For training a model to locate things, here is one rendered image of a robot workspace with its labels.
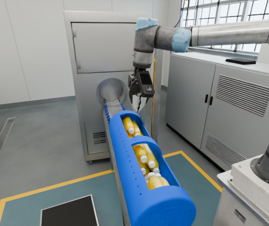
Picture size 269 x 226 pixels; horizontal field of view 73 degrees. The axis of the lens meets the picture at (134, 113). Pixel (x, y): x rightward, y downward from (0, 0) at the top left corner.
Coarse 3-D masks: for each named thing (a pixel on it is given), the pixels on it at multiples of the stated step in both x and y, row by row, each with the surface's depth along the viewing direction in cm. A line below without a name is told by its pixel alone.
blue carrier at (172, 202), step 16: (128, 112) 143; (112, 128) 134; (144, 128) 146; (112, 144) 128; (128, 144) 106; (128, 160) 95; (160, 160) 115; (128, 176) 88; (128, 192) 82; (144, 192) 75; (160, 192) 72; (176, 192) 73; (128, 208) 79; (144, 208) 70; (160, 208) 71; (176, 208) 73; (192, 208) 75; (144, 224) 72; (160, 224) 75; (176, 224) 78
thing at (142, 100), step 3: (141, 96) 74; (141, 99) 75; (144, 99) 75; (141, 102) 75; (144, 102) 76; (141, 105) 76; (144, 105) 76; (138, 108) 77; (141, 108) 77; (138, 111) 77
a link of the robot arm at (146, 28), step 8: (144, 24) 60; (152, 24) 61; (136, 32) 63; (144, 32) 61; (152, 32) 61; (136, 40) 64; (144, 40) 63; (152, 40) 62; (136, 48) 65; (144, 48) 64; (152, 48) 65
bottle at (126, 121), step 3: (123, 117) 146; (126, 117) 144; (129, 117) 147; (123, 120) 143; (126, 120) 141; (129, 120) 140; (123, 123) 141; (126, 123) 137; (129, 123) 135; (132, 123) 138; (126, 126) 135; (129, 126) 133; (132, 126) 134; (126, 129) 135
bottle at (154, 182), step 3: (150, 177) 89; (153, 177) 87; (156, 177) 87; (150, 180) 85; (153, 180) 84; (156, 180) 84; (159, 180) 85; (150, 183) 84; (153, 183) 83; (156, 183) 82; (159, 183) 83; (162, 183) 84; (150, 186) 83; (153, 186) 82; (156, 186) 81; (159, 186) 81; (150, 189) 83
